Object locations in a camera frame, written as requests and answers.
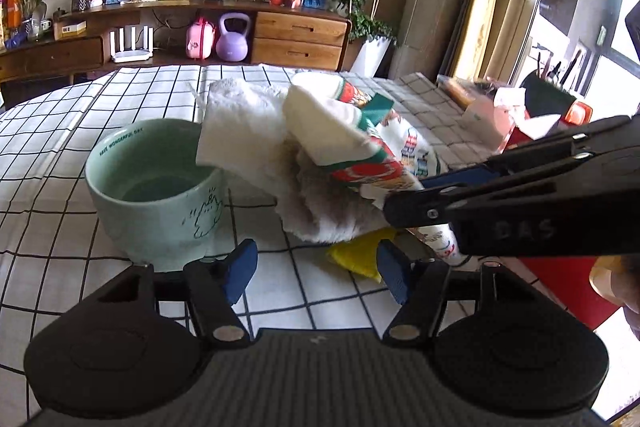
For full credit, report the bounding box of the thin green plant in jar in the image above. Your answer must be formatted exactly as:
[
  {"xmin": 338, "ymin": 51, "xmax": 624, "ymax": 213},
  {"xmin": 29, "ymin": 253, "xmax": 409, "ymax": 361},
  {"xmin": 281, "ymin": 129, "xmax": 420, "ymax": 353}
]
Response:
[{"xmin": 19, "ymin": 0, "xmax": 49, "ymax": 38}]

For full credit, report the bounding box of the purple kettlebell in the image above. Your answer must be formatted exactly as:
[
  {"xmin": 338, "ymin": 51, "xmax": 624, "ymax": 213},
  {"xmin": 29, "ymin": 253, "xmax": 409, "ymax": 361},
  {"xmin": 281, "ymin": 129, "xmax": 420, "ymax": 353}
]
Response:
[{"xmin": 216, "ymin": 13, "xmax": 251, "ymax": 62}]

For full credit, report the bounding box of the white checkered tablecloth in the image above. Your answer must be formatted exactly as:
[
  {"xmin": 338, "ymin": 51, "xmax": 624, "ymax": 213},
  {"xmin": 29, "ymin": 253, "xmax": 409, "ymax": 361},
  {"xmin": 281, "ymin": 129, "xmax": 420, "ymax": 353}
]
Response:
[{"xmin": 0, "ymin": 64, "xmax": 506, "ymax": 427}]

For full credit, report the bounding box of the pink white paper packet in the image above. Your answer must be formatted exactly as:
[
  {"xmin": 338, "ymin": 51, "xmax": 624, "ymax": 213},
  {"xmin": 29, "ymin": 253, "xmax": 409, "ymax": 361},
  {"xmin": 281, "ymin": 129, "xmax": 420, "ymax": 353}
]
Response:
[{"xmin": 459, "ymin": 86, "xmax": 527, "ymax": 148}]

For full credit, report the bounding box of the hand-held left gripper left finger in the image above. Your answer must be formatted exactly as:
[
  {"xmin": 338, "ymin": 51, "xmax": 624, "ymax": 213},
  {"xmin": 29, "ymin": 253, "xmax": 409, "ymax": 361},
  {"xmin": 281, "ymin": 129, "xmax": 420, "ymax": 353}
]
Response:
[{"xmin": 96, "ymin": 238, "xmax": 259, "ymax": 351}]

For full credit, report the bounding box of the yellow sponge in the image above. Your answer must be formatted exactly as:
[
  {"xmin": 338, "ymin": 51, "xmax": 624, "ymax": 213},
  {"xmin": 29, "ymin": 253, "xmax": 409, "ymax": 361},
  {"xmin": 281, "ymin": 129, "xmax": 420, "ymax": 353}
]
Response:
[{"xmin": 327, "ymin": 229, "xmax": 399, "ymax": 282}]

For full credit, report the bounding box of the pink toy suitcase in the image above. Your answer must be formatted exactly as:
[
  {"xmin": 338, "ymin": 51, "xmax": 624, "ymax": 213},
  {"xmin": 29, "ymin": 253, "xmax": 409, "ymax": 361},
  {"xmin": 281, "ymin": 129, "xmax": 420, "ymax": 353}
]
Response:
[{"xmin": 186, "ymin": 17, "xmax": 217, "ymax": 60}]

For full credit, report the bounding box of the white fluffy towel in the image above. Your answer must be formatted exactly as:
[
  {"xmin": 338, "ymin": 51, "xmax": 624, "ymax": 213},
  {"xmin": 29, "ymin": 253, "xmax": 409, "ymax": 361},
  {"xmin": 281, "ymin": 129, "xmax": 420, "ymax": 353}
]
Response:
[{"xmin": 195, "ymin": 78, "xmax": 401, "ymax": 244}]

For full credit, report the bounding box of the green orange desk organizer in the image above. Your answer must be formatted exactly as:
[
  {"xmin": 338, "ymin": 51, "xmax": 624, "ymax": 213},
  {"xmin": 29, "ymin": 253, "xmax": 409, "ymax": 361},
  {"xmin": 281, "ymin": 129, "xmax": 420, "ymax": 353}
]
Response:
[{"xmin": 520, "ymin": 69, "xmax": 594, "ymax": 128}]

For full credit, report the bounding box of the small brown carton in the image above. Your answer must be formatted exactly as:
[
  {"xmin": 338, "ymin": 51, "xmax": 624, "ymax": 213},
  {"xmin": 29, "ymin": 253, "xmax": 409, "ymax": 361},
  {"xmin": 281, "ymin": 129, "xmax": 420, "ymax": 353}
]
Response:
[{"xmin": 53, "ymin": 21, "xmax": 87, "ymax": 40}]

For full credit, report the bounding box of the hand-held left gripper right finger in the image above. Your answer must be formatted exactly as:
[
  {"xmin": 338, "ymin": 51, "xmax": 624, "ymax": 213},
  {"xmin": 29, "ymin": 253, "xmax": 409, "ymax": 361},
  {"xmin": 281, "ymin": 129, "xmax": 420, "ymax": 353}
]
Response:
[{"xmin": 376, "ymin": 240, "xmax": 545, "ymax": 350}]

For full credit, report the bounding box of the white red-green printed cloth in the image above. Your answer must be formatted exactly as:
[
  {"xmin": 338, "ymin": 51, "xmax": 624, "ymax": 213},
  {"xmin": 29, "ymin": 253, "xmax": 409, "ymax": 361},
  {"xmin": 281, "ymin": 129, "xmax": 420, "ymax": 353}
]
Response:
[{"xmin": 282, "ymin": 72, "xmax": 462, "ymax": 268}]

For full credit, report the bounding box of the orange gift bag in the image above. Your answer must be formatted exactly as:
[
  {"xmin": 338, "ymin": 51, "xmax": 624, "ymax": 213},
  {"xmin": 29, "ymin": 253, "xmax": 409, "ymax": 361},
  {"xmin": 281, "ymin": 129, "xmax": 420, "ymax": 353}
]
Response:
[{"xmin": 0, "ymin": 0, "xmax": 25, "ymax": 44}]

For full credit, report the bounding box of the red cardboard box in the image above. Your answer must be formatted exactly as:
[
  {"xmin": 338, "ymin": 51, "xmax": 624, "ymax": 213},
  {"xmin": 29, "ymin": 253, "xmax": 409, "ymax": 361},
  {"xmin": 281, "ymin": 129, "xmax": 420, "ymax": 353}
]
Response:
[{"xmin": 492, "ymin": 112, "xmax": 624, "ymax": 334}]

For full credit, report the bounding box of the pale green mug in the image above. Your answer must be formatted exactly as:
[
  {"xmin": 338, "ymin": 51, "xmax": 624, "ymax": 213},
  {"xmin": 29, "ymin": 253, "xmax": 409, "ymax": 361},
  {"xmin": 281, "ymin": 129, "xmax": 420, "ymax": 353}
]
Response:
[{"xmin": 84, "ymin": 118, "xmax": 227, "ymax": 274}]

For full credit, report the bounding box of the person's right hand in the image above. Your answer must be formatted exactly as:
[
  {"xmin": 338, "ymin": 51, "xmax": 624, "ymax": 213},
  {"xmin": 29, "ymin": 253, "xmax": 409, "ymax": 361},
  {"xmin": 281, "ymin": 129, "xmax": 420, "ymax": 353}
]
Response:
[{"xmin": 589, "ymin": 255, "xmax": 640, "ymax": 344}]

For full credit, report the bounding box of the white router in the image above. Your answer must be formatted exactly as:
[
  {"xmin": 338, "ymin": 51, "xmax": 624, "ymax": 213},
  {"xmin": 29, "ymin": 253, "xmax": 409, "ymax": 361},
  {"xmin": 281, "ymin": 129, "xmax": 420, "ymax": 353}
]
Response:
[{"xmin": 110, "ymin": 26, "xmax": 154, "ymax": 63}]

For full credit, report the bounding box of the white planter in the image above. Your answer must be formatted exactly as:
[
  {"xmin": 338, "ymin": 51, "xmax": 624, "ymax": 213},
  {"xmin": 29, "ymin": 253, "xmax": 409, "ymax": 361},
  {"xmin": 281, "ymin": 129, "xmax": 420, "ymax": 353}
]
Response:
[{"xmin": 350, "ymin": 36, "xmax": 394, "ymax": 78}]

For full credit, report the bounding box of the cluster of pens and brushes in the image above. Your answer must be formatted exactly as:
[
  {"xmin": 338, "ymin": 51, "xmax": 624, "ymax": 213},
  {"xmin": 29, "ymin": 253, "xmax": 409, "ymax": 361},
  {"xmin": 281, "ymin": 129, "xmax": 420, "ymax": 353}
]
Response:
[{"xmin": 531, "ymin": 47, "xmax": 587, "ymax": 88}]

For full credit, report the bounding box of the wooden television cabinet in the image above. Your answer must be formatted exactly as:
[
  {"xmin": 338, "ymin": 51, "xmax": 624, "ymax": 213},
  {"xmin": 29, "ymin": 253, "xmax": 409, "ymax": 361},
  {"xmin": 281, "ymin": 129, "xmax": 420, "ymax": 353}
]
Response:
[{"xmin": 0, "ymin": 0, "xmax": 354, "ymax": 84}]

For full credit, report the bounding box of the clear plastic box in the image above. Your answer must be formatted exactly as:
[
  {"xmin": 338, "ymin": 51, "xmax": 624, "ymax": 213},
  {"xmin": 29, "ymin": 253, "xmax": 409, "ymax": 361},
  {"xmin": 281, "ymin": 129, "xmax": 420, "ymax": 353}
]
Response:
[{"xmin": 436, "ymin": 74, "xmax": 497, "ymax": 108}]

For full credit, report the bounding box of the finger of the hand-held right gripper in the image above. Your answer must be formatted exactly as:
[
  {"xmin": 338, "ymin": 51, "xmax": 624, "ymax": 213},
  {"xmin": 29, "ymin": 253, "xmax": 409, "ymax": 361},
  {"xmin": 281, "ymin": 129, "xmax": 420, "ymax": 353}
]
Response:
[
  {"xmin": 382, "ymin": 141, "xmax": 640, "ymax": 230},
  {"xmin": 419, "ymin": 114, "xmax": 640, "ymax": 191}
]

